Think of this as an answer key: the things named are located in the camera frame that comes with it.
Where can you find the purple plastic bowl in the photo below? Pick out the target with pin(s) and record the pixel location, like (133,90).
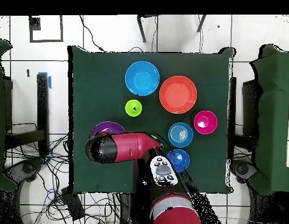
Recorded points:
(106,127)

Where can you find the black power strip box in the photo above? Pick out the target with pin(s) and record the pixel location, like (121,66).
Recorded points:
(73,203)

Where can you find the green plastic cup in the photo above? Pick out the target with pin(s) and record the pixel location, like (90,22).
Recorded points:
(130,110)

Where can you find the dark green table cloth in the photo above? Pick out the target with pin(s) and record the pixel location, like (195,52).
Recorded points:
(205,70)

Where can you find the ribbed light blue bowl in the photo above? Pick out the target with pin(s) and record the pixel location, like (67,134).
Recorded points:
(180,134)

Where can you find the black stand post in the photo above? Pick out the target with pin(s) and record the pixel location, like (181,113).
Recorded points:
(42,105)

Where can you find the dark blue bowl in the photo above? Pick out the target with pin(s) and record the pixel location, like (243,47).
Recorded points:
(182,158)

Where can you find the small ribbed green bowl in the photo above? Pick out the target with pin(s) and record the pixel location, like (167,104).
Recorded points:
(161,144)

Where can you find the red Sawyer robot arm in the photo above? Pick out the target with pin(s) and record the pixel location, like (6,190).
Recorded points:
(132,145)

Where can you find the orange plastic bowl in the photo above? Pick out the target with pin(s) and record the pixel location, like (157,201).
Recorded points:
(178,94)

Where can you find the black metal chair legs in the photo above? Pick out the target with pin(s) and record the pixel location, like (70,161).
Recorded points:
(141,30)

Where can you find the large light blue bowl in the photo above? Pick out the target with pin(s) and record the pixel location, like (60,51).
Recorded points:
(142,78)

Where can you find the pink plastic bowl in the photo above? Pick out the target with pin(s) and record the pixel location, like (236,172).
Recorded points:
(205,122)

